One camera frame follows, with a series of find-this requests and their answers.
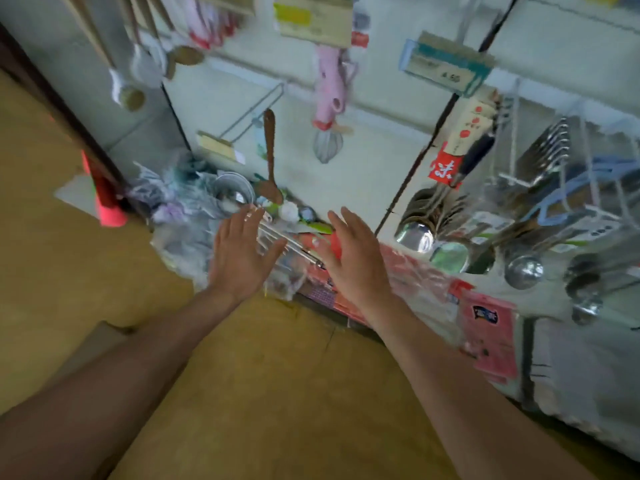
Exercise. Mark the person's right hand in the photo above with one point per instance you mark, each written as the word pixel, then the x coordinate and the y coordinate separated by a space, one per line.
pixel 360 270

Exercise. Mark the person's left hand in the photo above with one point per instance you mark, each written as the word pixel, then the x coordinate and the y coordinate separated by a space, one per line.
pixel 245 260

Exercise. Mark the red white packet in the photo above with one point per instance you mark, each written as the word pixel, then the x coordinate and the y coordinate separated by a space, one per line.
pixel 445 165

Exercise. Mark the blue card utensil packet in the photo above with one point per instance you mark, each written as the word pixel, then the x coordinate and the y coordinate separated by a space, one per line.
pixel 580 200

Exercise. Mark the person's left forearm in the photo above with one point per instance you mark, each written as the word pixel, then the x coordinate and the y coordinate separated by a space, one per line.
pixel 100 395

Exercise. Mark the person's right forearm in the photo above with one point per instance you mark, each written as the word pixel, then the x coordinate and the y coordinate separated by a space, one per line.
pixel 480 405

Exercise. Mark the red plastic wrapped packets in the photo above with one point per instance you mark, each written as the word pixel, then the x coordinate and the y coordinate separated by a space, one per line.
pixel 420 285

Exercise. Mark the pile of plastic wrapped utensils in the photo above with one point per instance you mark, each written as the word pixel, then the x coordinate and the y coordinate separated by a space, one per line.
pixel 180 245

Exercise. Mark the large steel strainer ladle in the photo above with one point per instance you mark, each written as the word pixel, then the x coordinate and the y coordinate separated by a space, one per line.
pixel 232 190

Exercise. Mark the dark wooden spatula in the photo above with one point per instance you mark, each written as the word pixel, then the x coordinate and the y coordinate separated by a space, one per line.
pixel 268 145

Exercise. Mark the pink printed packets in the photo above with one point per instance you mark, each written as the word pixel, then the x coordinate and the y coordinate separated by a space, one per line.
pixel 488 335

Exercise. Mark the pink green broom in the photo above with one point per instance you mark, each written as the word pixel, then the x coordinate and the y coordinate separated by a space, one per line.
pixel 60 115
pixel 108 205

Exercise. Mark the brown cardboard sheet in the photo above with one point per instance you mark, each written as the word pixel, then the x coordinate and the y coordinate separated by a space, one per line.
pixel 95 350

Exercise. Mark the white flat board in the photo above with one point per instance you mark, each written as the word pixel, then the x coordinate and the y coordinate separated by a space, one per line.
pixel 75 195

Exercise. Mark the wooden brushes hanging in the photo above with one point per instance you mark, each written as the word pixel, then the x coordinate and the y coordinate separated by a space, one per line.
pixel 130 98

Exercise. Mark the wooden dish brushes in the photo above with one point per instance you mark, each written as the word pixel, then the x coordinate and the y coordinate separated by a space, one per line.
pixel 148 67

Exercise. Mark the white price label holder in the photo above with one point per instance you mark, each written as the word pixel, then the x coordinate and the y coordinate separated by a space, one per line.
pixel 445 65

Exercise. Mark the black wall divider strip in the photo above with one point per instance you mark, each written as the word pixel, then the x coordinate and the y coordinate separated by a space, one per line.
pixel 440 125

